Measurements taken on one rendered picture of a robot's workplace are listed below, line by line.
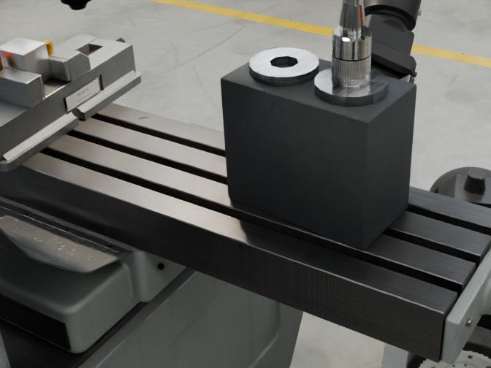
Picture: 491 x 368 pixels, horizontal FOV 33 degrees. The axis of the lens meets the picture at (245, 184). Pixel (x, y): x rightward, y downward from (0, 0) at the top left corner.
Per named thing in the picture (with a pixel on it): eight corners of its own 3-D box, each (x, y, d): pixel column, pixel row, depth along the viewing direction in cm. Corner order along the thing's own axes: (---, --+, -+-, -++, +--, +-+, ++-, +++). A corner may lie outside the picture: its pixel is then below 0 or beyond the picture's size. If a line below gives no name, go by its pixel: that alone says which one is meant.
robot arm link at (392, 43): (395, 87, 132) (410, 23, 136) (429, 69, 123) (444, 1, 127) (327, 58, 129) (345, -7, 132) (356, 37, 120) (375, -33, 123)
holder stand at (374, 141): (278, 161, 123) (274, 36, 112) (409, 207, 111) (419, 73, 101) (227, 198, 115) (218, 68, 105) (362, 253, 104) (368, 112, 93)
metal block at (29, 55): (25, 70, 137) (17, 36, 133) (52, 77, 134) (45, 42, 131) (2, 82, 133) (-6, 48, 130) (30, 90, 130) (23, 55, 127)
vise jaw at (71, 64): (35, 56, 143) (31, 35, 140) (91, 69, 137) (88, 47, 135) (11, 70, 138) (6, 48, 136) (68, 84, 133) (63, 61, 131)
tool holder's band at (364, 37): (343, 50, 95) (343, 41, 94) (324, 36, 98) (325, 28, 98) (378, 42, 96) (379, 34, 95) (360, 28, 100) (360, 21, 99)
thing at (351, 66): (341, 93, 98) (343, 50, 95) (324, 77, 101) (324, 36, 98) (377, 85, 99) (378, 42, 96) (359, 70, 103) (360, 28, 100)
